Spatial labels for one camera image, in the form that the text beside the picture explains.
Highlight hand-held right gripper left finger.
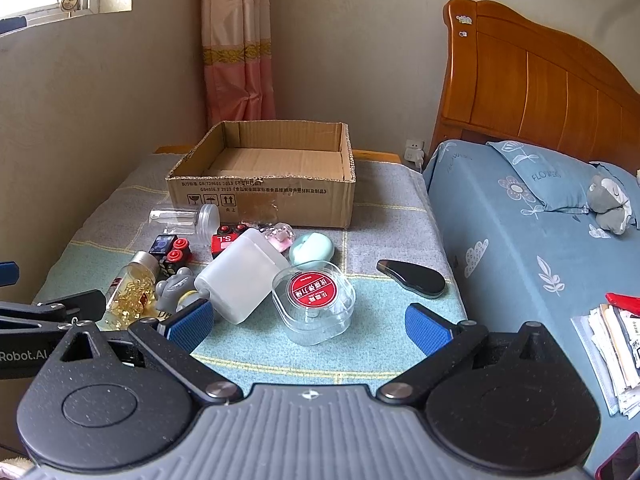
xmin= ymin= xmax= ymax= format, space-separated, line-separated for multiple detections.
xmin=59 ymin=298 xmax=244 ymax=409

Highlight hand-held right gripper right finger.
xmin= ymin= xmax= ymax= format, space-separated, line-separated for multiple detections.
xmin=375 ymin=302 xmax=557 ymax=408

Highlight grey cartoon animal figure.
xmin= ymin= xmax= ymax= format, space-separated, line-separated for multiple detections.
xmin=154 ymin=267 xmax=201 ymax=317

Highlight glass bottle of gold capsules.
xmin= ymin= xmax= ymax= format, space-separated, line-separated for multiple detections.
xmin=101 ymin=251 xmax=162 ymax=332

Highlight white frosted plastic container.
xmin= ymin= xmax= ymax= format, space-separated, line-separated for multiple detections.
xmin=194 ymin=229 xmax=291 ymax=324

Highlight black cube toy red wheels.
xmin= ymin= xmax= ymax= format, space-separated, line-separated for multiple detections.
xmin=149 ymin=233 xmax=193 ymax=275

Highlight red and black toy block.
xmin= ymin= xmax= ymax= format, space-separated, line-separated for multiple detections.
xmin=210 ymin=223 xmax=251 ymax=261

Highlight clear plastic jar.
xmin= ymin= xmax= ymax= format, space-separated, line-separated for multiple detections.
xmin=149 ymin=203 xmax=221 ymax=247

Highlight clear round case red label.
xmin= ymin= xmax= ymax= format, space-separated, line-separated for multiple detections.
xmin=272 ymin=260 xmax=357 ymax=347

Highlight cardboard box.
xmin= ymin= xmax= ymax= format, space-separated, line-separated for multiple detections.
xmin=166 ymin=121 xmax=357 ymax=230

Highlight blue floral bedsheet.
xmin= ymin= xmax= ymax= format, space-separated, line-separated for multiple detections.
xmin=422 ymin=140 xmax=640 ymax=478

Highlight mint green egg-shaped case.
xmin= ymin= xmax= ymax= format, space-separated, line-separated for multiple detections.
xmin=289 ymin=232 xmax=334 ymax=267

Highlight blue floral pillow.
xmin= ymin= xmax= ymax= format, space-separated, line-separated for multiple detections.
xmin=486 ymin=140 xmax=640 ymax=216

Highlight stack of papers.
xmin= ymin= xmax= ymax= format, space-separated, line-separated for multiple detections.
xmin=571 ymin=304 xmax=640 ymax=417

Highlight red plastic item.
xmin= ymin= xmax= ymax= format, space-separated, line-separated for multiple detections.
xmin=605 ymin=292 xmax=640 ymax=313

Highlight grey plush toy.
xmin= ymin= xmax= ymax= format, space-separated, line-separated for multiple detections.
xmin=586 ymin=161 xmax=636 ymax=235

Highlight red phone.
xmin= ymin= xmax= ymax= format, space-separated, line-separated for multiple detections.
xmin=595 ymin=431 xmax=640 ymax=480

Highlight wooden bed headboard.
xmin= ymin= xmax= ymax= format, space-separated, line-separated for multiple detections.
xmin=429 ymin=0 xmax=640 ymax=173

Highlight pink curtain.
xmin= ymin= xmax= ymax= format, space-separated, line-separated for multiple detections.
xmin=200 ymin=0 xmax=277 ymax=128

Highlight pink toy keychain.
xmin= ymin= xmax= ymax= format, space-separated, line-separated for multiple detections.
xmin=260 ymin=221 xmax=296 ymax=253

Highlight white wall socket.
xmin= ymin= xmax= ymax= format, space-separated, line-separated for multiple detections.
xmin=404 ymin=138 xmax=426 ymax=170

